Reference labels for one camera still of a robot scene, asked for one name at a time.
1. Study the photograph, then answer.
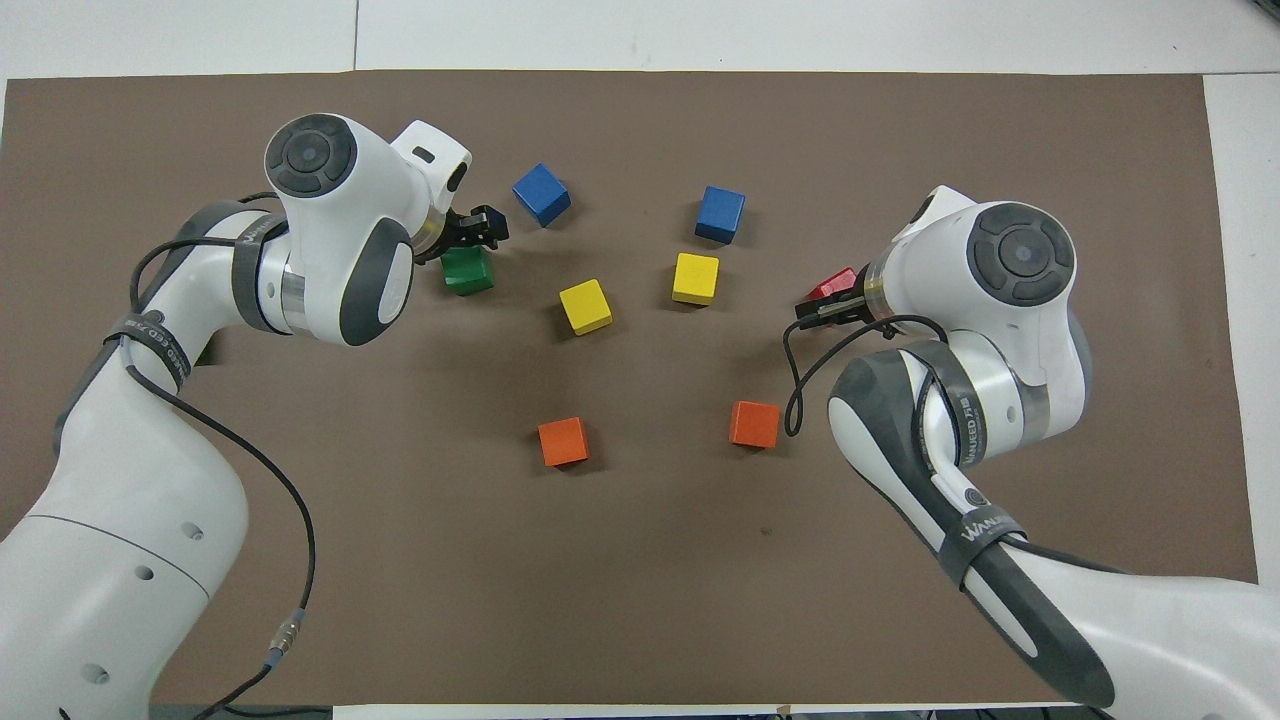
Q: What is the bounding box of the yellow wooden cube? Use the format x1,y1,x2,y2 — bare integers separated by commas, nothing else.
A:
671,252,721,307
558,278,614,336

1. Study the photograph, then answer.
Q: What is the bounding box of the black velcro arm strap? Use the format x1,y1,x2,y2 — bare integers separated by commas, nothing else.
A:
232,215,291,331
945,510,1026,591
105,312,191,386
925,345,991,466

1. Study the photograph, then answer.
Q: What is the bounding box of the blue wooden cube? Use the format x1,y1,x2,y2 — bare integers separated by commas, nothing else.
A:
695,185,747,246
512,162,573,229

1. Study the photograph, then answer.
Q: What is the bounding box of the brown paper table mat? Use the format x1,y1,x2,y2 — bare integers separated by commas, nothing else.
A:
0,68,1273,709

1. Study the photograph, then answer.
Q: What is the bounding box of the red wooden cube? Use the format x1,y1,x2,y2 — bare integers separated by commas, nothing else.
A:
806,266,861,303

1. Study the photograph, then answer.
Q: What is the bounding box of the green wooden cube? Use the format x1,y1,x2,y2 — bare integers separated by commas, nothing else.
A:
440,247,497,297

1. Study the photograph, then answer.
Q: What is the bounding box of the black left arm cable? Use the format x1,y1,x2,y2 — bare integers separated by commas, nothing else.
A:
130,190,317,720

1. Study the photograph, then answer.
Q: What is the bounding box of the orange wooden cube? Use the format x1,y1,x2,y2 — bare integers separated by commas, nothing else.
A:
729,400,782,449
538,416,590,468

